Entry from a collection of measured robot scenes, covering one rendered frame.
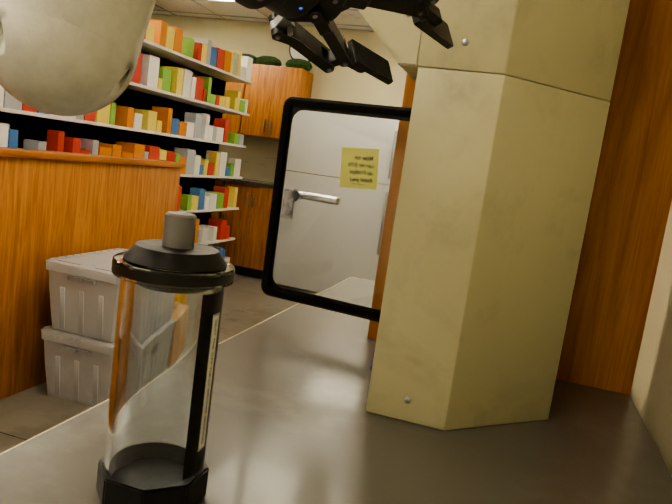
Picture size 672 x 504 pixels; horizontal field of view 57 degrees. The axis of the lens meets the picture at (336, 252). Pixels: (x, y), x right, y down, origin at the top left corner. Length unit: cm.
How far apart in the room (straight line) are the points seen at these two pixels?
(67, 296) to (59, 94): 267
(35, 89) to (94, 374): 269
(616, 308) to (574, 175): 36
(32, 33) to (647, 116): 99
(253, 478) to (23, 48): 46
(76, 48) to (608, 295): 98
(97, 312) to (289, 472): 240
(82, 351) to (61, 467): 243
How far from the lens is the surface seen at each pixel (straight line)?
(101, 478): 64
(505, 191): 85
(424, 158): 83
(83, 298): 307
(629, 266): 121
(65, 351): 319
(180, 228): 57
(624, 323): 123
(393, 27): 86
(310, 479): 71
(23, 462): 72
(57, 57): 47
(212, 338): 58
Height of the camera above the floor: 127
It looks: 8 degrees down
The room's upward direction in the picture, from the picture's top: 8 degrees clockwise
